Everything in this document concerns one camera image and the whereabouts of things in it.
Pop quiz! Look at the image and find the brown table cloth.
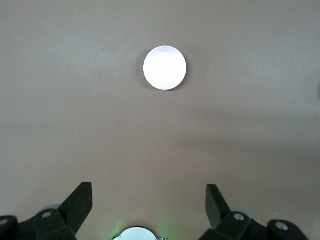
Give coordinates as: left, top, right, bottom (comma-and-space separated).
0, 0, 320, 240

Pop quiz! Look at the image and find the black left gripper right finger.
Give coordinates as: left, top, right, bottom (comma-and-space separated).
199, 184, 308, 240

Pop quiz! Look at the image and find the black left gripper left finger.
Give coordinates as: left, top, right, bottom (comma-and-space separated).
0, 182, 94, 240

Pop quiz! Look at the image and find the white bowl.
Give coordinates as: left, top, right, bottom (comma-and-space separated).
143, 45, 188, 91

